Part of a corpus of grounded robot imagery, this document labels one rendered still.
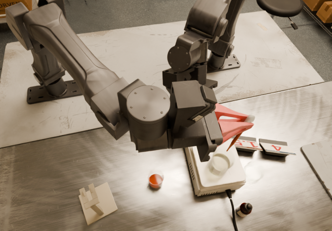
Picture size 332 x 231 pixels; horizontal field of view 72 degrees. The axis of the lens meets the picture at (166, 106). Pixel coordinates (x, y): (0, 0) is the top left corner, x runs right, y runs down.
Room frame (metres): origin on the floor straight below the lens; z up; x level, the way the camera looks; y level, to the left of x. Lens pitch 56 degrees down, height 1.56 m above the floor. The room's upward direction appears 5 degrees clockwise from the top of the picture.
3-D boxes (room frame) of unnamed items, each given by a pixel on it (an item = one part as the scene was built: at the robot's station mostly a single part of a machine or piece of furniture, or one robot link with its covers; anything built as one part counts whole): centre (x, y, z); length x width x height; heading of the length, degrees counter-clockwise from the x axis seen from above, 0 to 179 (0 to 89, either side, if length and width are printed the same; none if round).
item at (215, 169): (0.22, -0.15, 1.02); 0.06 x 0.05 x 0.08; 5
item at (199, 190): (0.26, -0.14, 0.94); 0.22 x 0.13 x 0.08; 14
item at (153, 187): (0.18, 0.01, 0.93); 0.04 x 0.04 x 0.06
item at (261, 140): (0.32, -0.36, 0.92); 0.09 x 0.06 x 0.04; 87
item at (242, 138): (0.33, -0.26, 0.92); 0.09 x 0.06 x 0.04; 87
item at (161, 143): (0.17, 0.02, 1.23); 0.07 x 0.06 x 0.07; 104
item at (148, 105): (0.19, 0.05, 1.26); 0.12 x 0.09 x 0.12; 50
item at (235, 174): (0.23, -0.15, 0.98); 0.12 x 0.12 x 0.01; 14
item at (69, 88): (0.47, 0.38, 0.94); 0.20 x 0.07 x 0.08; 110
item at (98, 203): (0.12, 0.16, 0.96); 0.08 x 0.08 x 0.13; 32
